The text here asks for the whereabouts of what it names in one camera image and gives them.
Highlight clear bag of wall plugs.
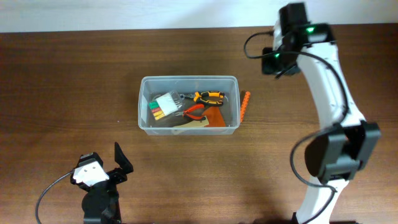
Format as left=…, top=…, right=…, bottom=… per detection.
left=149, top=90, right=183, bottom=121

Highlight small red cutting pliers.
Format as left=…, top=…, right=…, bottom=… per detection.
left=175, top=104, right=205, bottom=121

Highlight orange bit holder strip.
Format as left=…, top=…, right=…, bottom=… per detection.
left=240, top=90, right=251, bottom=123

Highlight wooden handled orange scraper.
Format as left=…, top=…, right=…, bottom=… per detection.
left=170, top=106, right=228, bottom=136

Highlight clear plastic container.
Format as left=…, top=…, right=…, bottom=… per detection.
left=138, top=75, right=240, bottom=136

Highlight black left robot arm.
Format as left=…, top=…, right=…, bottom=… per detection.
left=70, top=142, right=134, bottom=224

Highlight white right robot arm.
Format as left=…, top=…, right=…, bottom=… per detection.
left=262, top=2, right=381, bottom=223

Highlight black orange yellow pliers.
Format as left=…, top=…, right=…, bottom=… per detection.
left=180, top=91, right=225, bottom=106

